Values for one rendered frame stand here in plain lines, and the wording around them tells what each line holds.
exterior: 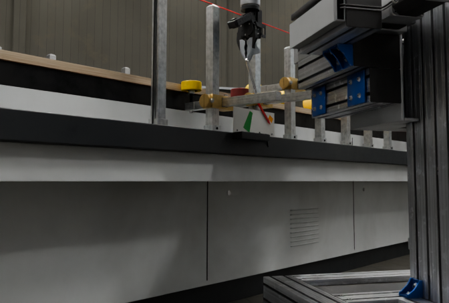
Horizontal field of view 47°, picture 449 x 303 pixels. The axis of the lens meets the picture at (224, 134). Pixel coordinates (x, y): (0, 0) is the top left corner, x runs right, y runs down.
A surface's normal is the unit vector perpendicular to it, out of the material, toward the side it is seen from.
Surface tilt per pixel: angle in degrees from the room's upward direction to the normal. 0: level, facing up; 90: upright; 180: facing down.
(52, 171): 90
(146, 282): 90
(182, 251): 90
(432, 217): 90
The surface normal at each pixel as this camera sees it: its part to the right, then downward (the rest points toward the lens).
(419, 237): -0.97, -0.03
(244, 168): 0.75, -0.06
